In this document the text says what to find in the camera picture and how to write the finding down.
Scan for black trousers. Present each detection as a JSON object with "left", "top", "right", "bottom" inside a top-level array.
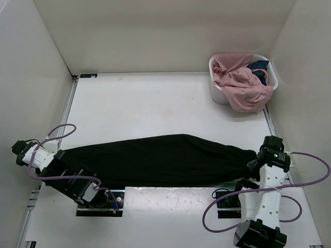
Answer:
[{"left": 65, "top": 134, "right": 257, "bottom": 189}]

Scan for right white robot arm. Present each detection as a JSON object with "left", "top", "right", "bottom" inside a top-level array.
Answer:
[{"left": 232, "top": 136, "right": 291, "bottom": 247}]

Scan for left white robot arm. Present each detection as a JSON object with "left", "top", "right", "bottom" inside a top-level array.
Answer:
[{"left": 11, "top": 141, "right": 109, "bottom": 207}]

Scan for pink trousers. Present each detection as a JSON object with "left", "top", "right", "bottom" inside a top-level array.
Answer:
[{"left": 212, "top": 52, "right": 274, "bottom": 113}]

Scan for white plastic basket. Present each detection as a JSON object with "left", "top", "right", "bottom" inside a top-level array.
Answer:
[{"left": 208, "top": 53, "right": 279, "bottom": 104}]

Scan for navy blue garment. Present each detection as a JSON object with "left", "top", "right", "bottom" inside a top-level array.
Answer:
[{"left": 247, "top": 60, "right": 269, "bottom": 86}]

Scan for white front cover board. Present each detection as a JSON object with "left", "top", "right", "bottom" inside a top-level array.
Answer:
[{"left": 27, "top": 186, "right": 321, "bottom": 242}]

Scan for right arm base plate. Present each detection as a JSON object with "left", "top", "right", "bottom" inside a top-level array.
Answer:
[{"left": 212, "top": 188, "right": 241, "bottom": 219}]

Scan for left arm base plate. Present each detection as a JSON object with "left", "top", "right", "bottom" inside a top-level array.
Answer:
[{"left": 76, "top": 188, "right": 125, "bottom": 218}]

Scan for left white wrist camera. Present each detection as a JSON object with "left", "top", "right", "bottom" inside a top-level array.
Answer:
[{"left": 43, "top": 139, "right": 61, "bottom": 153}]

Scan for aluminium frame rail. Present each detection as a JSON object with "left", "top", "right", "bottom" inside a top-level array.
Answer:
[{"left": 15, "top": 74, "right": 324, "bottom": 248}]

